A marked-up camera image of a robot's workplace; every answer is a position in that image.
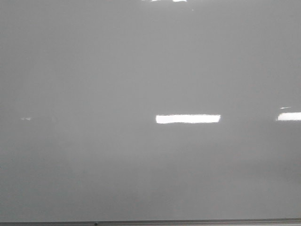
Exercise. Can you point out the grey aluminium whiteboard frame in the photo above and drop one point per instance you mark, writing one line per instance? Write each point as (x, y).
(212, 222)

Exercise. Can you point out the white glossy whiteboard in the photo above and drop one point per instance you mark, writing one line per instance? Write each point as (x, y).
(149, 110)

